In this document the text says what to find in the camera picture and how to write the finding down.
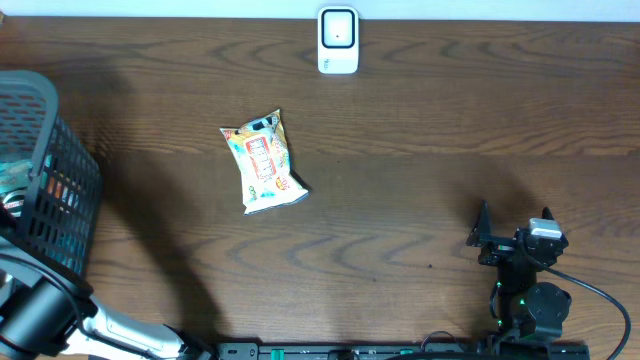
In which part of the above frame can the yellow snack bag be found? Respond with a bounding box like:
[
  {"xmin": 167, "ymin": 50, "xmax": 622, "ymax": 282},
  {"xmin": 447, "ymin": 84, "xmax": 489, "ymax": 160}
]
[{"xmin": 220, "ymin": 109, "xmax": 309, "ymax": 215}]

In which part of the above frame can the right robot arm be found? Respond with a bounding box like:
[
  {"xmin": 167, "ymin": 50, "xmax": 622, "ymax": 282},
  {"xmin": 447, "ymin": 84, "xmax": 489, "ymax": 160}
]
[{"xmin": 466, "ymin": 202, "xmax": 572, "ymax": 359}]

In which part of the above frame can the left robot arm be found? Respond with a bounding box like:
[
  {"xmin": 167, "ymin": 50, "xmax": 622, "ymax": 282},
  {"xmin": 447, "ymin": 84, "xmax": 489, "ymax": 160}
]
[{"xmin": 1, "ymin": 209, "xmax": 217, "ymax": 360}]

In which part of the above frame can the white barcode scanner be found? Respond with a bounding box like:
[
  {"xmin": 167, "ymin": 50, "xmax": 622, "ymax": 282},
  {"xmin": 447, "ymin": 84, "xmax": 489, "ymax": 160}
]
[{"xmin": 317, "ymin": 5, "xmax": 360, "ymax": 75}]

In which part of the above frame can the grey plastic mesh basket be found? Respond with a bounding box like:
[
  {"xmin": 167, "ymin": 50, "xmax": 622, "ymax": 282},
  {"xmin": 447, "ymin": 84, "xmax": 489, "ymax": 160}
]
[{"xmin": 1, "ymin": 70, "xmax": 103, "ymax": 278}]

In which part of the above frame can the black right camera cable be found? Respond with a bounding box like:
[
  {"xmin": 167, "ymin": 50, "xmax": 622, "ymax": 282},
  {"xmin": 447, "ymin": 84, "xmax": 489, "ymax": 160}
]
[{"xmin": 519, "ymin": 239, "xmax": 633, "ymax": 360}]

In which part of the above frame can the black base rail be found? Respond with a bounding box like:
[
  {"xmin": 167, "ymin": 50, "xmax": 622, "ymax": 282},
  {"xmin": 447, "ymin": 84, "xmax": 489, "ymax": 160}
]
[{"xmin": 217, "ymin": 341, "xmax": 591, "ymax": 360}]

